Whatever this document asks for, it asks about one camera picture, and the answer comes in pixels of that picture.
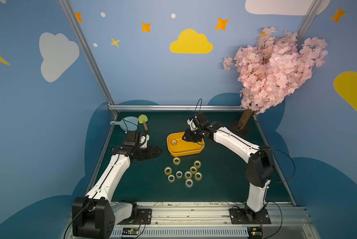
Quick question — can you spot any transparent tape roll eight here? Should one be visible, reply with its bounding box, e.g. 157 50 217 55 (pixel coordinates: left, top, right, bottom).
168 175 175 182

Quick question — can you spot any transparent tape roll six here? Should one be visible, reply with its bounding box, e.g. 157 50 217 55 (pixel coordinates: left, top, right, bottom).
164 166 172 175

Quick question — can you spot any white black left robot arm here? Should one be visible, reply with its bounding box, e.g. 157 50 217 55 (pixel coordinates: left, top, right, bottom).
68 144 163 239

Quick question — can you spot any pink artificial blossom tree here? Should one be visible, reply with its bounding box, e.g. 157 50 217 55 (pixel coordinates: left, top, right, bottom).
223 27 328 133

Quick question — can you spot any right green circuit board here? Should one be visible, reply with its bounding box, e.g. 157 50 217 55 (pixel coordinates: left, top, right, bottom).
247 227 263 239

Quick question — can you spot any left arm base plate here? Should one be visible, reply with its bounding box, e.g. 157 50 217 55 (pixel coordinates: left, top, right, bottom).
119 209 153 225

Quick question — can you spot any transparent tape roll one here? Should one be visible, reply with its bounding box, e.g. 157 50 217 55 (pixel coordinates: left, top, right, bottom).
171 139 178 146

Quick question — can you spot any aluminium frame right post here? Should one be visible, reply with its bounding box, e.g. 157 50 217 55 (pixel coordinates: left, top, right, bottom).
297 0 323 42

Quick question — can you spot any transparent tape roll seven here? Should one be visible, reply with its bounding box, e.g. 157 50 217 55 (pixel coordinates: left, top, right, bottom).
176 171 183 179

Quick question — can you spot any green circuit board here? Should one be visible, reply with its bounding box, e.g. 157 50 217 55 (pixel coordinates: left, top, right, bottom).
247 227 263 239
121 228 140 236

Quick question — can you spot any yellow plastic storage box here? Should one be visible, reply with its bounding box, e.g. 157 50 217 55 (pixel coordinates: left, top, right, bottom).
167 132 205 157

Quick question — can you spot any left green circuit board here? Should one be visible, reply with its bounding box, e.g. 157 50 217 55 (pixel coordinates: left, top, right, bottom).
121 228 140 236

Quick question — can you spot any transparent tape roll five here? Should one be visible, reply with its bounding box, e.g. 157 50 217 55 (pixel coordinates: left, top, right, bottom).
173 157 181 165

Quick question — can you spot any aluminium frame post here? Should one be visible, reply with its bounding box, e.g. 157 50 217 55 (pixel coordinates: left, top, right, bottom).
297 0 323 42
59 0 118 119

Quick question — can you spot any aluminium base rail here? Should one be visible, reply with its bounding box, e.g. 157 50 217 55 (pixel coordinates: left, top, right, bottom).
110 202 320 239

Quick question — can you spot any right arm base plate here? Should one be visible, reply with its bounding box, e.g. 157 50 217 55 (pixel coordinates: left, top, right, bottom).
229 207 271 225

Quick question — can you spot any aluminium frame back bar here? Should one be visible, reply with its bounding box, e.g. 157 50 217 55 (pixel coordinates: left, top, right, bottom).
108 105 244 112

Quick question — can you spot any aluminium frame left post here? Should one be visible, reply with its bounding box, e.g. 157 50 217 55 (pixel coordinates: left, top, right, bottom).
59 0 118 119

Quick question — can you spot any transparent tape roll nine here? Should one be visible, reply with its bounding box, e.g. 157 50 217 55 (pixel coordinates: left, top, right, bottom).
185 179 193 188

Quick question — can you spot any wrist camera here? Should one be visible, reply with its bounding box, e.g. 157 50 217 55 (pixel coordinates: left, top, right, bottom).
137 132 150 148
187 112 210 131

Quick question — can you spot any transparent tape roll three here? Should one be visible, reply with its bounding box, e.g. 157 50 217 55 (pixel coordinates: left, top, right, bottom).
193 160 201 169

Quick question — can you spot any light blue toy pan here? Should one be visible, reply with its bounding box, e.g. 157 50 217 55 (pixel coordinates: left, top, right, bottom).
109 117 139 131

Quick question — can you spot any transparent tape roll two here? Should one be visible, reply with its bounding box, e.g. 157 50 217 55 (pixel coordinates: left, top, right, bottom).
193 172 202 181

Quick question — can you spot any green toy spatula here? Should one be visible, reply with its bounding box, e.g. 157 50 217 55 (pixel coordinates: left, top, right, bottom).
138 115 148 131

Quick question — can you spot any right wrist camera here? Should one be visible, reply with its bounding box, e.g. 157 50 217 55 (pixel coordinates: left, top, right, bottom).
187 112 210 131

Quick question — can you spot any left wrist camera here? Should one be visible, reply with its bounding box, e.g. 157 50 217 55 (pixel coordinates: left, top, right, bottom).
137 132 150 148

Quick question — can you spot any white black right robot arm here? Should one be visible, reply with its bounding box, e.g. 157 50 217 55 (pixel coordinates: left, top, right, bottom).
182 118 275 213

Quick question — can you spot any transparent tape roll four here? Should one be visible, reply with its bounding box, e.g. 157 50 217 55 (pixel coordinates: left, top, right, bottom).
189 166 197 174

